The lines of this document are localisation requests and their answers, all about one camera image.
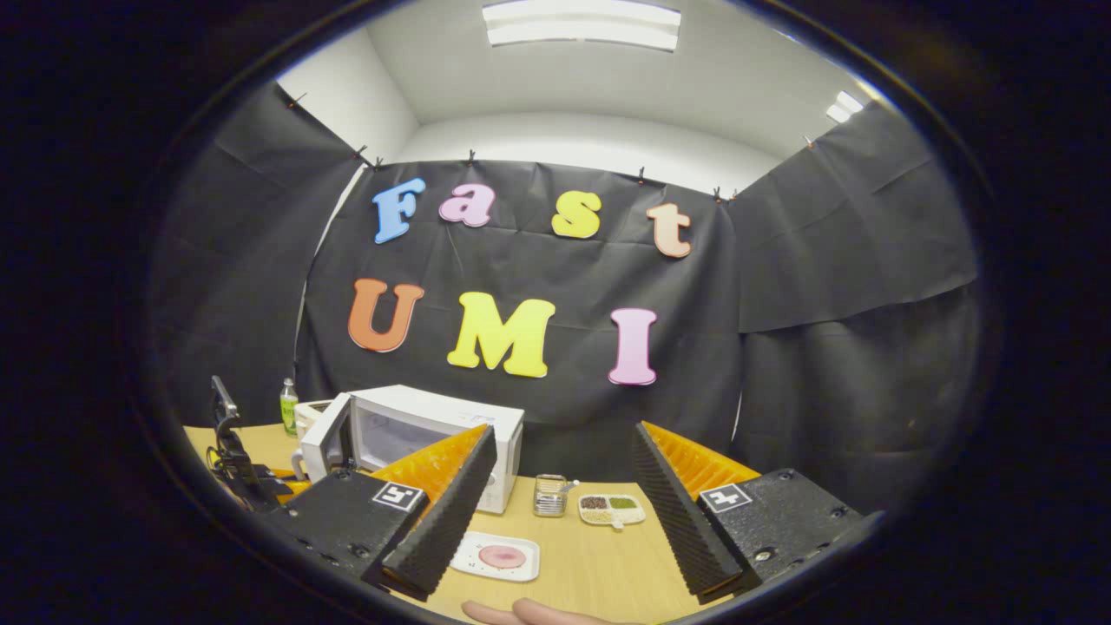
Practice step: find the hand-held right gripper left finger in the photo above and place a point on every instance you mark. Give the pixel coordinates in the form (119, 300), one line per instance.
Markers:
(443, 521)

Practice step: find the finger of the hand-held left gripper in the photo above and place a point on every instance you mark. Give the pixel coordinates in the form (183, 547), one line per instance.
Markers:
(291, 484)

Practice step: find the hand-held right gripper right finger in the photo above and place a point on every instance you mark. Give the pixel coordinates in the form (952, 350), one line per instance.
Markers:
(681, 521)

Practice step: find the white square food plate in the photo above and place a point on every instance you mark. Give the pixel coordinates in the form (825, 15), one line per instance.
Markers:
(464, 560)

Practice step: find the pink round food slice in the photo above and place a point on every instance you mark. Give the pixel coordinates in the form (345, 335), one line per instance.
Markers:
(502, 557)

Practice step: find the white microwave oven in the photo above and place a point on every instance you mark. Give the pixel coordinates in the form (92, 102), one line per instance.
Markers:
(417, 408)

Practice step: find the divided white condiment dish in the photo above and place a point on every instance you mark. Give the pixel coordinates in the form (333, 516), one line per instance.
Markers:
(612, 510)

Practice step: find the green label plastic bottle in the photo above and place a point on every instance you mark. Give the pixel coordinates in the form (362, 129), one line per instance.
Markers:
(289, 412)

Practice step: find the white toaster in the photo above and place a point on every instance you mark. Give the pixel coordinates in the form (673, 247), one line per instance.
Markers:
(308, 412)

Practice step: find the glass jar with metal rack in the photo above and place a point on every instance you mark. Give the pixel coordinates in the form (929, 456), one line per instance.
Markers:
(550, 496)

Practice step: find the black backdrop cloth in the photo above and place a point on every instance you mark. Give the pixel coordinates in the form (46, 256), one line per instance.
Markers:
(564, 260)

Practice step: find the small ceiling light panel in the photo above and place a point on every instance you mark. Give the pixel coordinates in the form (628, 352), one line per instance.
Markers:
(844, 106)

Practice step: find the large ceiling light panel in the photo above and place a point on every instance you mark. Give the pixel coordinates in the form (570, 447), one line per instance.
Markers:
(581, 22)

